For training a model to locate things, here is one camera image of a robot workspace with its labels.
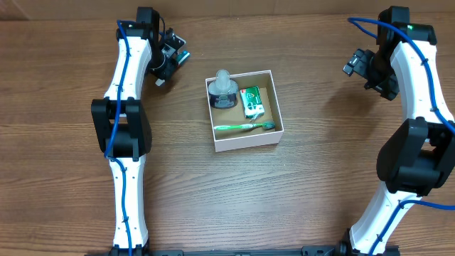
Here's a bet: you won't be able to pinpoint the white cardboard box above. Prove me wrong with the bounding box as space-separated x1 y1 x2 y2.
208 70 284 152

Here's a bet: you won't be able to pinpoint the green soap bar package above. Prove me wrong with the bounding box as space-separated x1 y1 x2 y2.
240 86 265 119

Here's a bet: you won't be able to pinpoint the green toothbrush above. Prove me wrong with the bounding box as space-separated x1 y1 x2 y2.
213 122 275 131

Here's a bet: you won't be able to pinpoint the teal toothpaste tube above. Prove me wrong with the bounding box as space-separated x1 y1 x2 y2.
156 50 191 87

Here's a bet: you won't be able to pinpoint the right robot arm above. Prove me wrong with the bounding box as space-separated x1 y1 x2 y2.
329 6 454 255

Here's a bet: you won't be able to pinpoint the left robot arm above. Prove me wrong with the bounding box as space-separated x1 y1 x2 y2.
91 7 188 255

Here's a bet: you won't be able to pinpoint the dark blue soap pump bottle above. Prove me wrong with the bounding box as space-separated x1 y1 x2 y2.
208 69 239 109

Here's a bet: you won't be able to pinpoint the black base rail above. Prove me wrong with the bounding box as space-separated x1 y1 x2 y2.
84 245 402 256

